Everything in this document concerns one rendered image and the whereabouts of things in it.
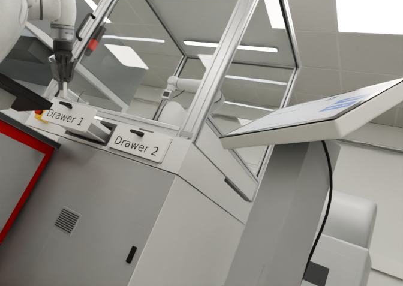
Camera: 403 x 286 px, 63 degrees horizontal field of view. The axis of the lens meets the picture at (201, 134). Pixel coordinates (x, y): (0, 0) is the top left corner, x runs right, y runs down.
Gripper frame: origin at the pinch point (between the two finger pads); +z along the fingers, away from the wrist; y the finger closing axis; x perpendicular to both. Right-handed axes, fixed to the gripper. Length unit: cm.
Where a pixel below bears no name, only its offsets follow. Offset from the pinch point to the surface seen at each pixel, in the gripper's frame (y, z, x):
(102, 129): 10.6, 16.5, -12.5
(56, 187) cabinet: -3.3, 43.7, 1.2
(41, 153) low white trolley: -3.8, 30.2, 11.4
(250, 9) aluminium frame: 57, -41, -55
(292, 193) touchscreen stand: -3, 14, -102
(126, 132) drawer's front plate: 14.0, 16.2, -23.3
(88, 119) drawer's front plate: 1.6, 10.5, -14.0
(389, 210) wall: 327, 136, -132
